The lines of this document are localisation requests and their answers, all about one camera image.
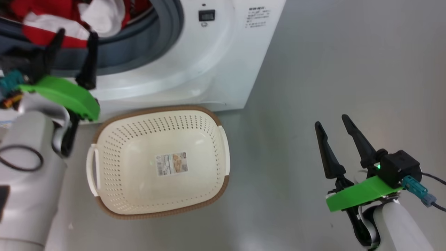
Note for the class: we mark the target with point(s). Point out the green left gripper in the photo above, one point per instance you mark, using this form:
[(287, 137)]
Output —
[(66, 96)]

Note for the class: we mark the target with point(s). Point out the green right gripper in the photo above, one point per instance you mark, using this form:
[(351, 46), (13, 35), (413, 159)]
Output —
[(362, 191)]

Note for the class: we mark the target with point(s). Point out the red and white garment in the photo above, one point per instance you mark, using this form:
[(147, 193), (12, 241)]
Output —
[(45, 33)]

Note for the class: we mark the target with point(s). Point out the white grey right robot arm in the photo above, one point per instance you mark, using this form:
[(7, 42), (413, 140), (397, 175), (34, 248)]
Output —
[(400, 226)]

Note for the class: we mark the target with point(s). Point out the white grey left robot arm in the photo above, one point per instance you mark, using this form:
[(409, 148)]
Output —
[(28, 202)]

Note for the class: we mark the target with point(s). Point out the grey rubber door gasket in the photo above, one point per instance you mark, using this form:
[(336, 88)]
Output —
[(139, 45)]

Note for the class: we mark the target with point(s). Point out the cream basket with brown rim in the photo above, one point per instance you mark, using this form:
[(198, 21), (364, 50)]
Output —
[(115, 139)]

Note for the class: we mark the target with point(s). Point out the white front-load washing machine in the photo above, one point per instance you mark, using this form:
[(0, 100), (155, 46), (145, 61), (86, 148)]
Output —
[(216, 69)]

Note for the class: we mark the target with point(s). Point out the paper product label sticker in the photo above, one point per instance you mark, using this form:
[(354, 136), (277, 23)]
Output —
[(171, 164)]

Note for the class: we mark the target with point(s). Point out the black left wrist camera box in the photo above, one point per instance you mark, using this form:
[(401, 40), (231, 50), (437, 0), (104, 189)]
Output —
[(21, 62)]

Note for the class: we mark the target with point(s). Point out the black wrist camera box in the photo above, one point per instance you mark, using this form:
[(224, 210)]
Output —
[(21, 62), (400, 167)]

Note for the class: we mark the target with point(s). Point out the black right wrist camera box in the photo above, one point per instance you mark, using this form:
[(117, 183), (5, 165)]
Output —
[(400, 167)]

